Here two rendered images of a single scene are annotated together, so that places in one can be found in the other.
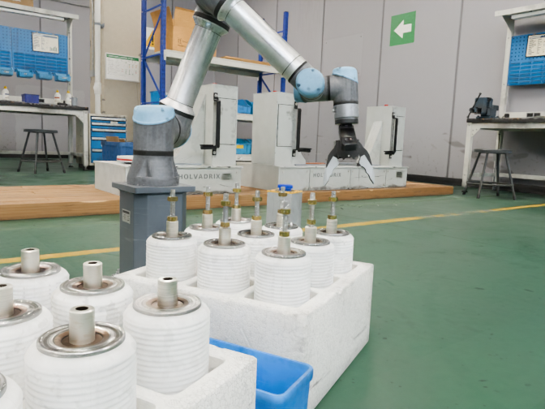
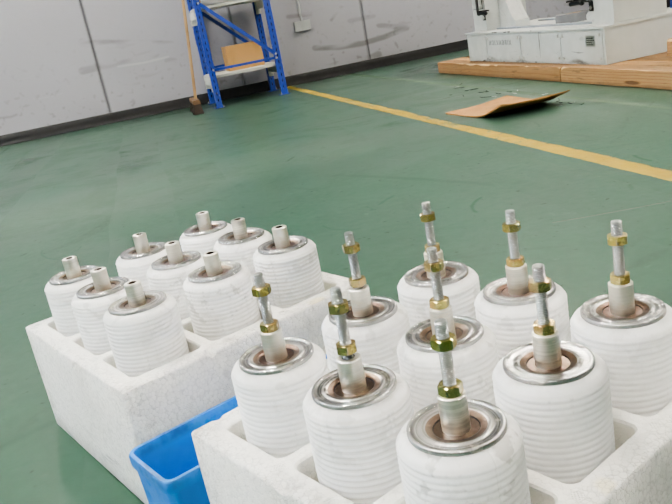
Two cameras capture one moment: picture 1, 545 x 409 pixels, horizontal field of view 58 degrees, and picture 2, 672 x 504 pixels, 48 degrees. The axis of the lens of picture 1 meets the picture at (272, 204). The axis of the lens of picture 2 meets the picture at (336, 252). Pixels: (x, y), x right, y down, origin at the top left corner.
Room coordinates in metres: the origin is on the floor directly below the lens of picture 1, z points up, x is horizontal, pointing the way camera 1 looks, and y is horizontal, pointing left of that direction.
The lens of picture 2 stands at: (1.19, -0.60, 0.56)
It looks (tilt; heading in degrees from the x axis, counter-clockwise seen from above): 17 degrees down; 117
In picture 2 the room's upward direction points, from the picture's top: 11 degrees counter-clockwise
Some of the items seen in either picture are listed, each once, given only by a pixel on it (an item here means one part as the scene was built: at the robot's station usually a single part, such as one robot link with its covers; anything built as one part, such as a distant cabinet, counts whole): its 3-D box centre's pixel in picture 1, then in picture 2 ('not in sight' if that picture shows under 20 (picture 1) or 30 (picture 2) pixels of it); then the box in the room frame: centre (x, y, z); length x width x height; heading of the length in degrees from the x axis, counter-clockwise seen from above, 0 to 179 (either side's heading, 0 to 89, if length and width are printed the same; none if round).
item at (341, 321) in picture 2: (311, 213); (342, 328); (0.91, -0.07, 0.31); 0.01 x 0.01 x 0.08
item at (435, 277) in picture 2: (256, 208); (436, 285); (0.97, 0.03, 0.30); 0.01 x 0.01 x 0.08
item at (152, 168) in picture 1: (153, 167); not in sight; (1.44, 0.36, 0.35); 0.15 x 0.15 x 0.10
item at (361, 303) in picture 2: (225, 237); (361, 301); (0.86, 0.08, 0.26); 0.02 x 0.02 x 0.03
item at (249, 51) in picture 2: not in sight; (242, 55); (-2.19, 5.12, 0.36); 0.31 x 0.25 x 0.20; 38
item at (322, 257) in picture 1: (307, 287); (371, 475); (0.91, -0.07, 0.16); 0.10 x 0.10 x 0.18
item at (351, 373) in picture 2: (310, 234); (351, 373); (0.91, -0.07, 0.26); 0.02 x 0.02 x 0.03
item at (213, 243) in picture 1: (224, 243); (363, 312); (0.86, 0.08, 0.25); 0.08 x 0.08 x 0.01
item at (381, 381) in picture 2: (310, 241); (354, 387); (0.91, -0.07, 0.25); 0.08 x 0.08 x 0.01
